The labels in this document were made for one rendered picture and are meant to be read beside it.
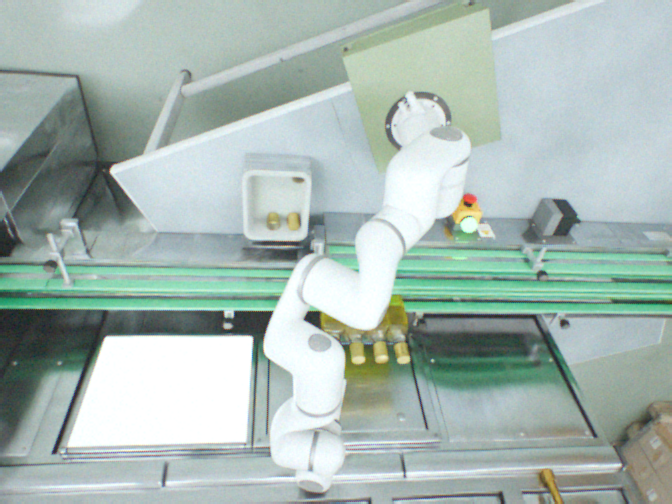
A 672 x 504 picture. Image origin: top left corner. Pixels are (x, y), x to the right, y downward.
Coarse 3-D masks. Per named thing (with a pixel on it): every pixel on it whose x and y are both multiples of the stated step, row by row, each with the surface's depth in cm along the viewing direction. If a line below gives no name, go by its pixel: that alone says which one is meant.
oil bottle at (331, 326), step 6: (324, 312) 125; (324, 318) 123; (330, 318) 123; (324, 324) 122; (330, 324) 122; (336, 324) 122; (342, 324) 122; (324, 330) 122; (330, 330) 121; (336, 330) 121; (342, 330) 122; (342, 336) 123
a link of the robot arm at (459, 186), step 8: (456, 168) 83; (464, 168) 84; (448, 176) 84; (456, 176) 84; (464, 176) 86; (448, 184) 85; (456, 184) 85; (440, 192) 86; (448, 192) 86; (456, 192) 87; (440, 200) 87; (448, 200) 87; (456, 200) 88; (440, 208) 88; (448, 208) 89; (440, 216) 90
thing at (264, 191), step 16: (256, 176) 125; (272, 176) 125; (288, 176) 118; (304, 176) 118; (256, 192) 128; (272, 192) 129; (288, 192) 129; (304, 192) 124; (256, 208) 132; (272, 208) 133; (288, 208) 133; (304, 208) 126; (256, 224) 133; (272, 224) 134; (304, 224) 128; (272, 240) 131; (288, 240) 132
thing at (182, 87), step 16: (416, 0) 154; (432, 0) 152; (384, 16) 154; (400, 16) 155; (336, 32) 157; (352, 32) 157; (288, 48) 160; (304, 48) 159; (240, 64) 164; (256, 64) 161; (272, 64) 162; (176, 80) 173; (208, 80) 164; (224, 80) 164; (176, 96) 161; (176, 112) 157; (160, 128) 144; (160, 144) 139
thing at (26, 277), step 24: (0, 288) 118; (24, 288) 119; (48, 288) 120; (72, 288) 120; (96, 288) 121; (120, 288) 122; (144, 288) 123; (168, 288) 123; (192, 288) 124; (216, 288) 125; (240, 288) 126; (264, 288) 127
